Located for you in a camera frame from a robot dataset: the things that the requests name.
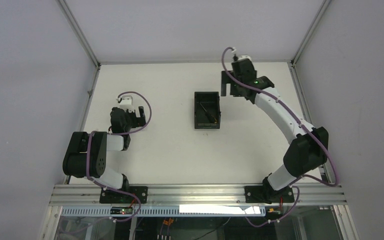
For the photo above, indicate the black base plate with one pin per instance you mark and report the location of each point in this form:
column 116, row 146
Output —
column 260, row 194
column 112, row 197

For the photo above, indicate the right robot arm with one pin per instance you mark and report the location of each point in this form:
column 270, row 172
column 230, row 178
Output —
column 307, row 144

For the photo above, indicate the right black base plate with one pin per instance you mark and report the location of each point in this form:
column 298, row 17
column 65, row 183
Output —
column 260, row 194

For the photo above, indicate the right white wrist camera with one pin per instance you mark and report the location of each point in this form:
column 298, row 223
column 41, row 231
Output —
column 241, row 58

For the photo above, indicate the perforated white cable duct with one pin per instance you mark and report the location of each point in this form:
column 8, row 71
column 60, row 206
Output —
column 183, row 210

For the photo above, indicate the small green circuit board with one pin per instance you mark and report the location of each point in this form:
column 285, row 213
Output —
column 121, row 210

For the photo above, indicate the black yellow screwdriver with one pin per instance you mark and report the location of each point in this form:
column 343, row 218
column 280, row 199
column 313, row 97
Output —
column 210, row 117

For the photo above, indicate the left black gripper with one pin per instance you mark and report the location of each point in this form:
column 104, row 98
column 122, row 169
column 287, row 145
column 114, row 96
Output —
column 139, row 117

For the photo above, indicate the black plastic bin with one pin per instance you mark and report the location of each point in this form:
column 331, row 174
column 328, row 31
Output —
column 211, row 101

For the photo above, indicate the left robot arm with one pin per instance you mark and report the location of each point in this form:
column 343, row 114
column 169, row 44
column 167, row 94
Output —
column 86, row 154

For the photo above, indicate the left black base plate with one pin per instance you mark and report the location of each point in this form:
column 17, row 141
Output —
column 112, row 197

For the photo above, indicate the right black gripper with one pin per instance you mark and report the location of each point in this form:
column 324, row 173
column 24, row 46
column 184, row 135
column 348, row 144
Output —
column 231, row 85

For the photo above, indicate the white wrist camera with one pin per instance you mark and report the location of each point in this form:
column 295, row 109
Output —
column 125, row 102
column 241, row 58

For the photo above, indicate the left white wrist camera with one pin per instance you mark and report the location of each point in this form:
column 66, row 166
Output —
column 125, row 102

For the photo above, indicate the aluminium front rail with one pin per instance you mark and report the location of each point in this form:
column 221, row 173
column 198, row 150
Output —
column 308, row 194

